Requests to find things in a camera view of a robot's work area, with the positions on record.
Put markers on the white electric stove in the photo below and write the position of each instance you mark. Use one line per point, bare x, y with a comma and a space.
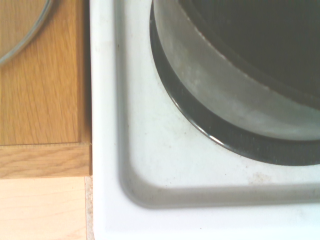
155, 180

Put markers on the large oak wooden board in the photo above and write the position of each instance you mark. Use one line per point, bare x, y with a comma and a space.
45, 100

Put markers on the dark green saucepan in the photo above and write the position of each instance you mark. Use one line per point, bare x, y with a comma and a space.
212, 75

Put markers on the small black coil burner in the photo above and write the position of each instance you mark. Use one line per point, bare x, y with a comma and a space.
190, 117

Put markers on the glass pot lid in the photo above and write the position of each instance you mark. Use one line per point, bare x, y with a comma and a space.
37, 27

